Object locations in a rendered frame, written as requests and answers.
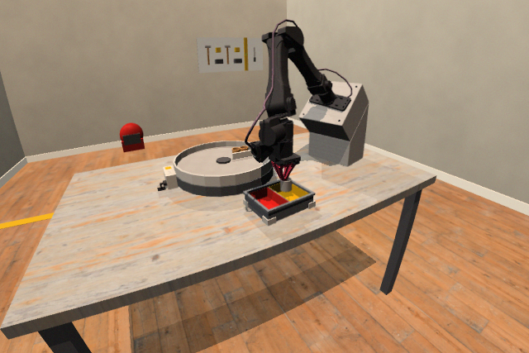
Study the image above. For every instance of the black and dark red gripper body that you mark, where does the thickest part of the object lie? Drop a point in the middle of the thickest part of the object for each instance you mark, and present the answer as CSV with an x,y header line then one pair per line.
x,y
293,158

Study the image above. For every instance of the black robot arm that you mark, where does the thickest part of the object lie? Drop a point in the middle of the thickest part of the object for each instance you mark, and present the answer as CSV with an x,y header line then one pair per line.
x,y
281,99

